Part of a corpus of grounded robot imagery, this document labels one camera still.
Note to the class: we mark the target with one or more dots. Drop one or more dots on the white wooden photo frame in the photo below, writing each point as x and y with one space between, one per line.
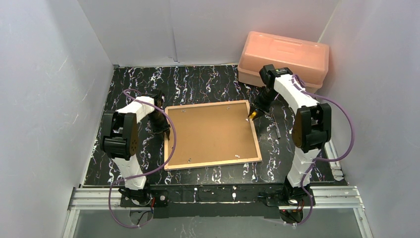
210 135

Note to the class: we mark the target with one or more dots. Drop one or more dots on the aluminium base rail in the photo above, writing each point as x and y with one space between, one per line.
325 197

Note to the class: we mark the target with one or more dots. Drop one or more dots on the pink plastic storage box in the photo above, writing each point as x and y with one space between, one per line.
308 60

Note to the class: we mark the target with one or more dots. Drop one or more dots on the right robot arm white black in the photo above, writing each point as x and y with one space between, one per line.
312 119

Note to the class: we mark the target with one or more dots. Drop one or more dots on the yellow handled screwdriver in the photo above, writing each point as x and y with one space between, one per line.
252 115

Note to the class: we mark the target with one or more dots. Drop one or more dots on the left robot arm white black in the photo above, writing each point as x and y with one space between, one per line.
119 135

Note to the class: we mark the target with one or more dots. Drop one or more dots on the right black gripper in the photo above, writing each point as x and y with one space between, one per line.
258 107

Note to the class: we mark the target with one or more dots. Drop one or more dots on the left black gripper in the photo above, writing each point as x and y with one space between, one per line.
162 124

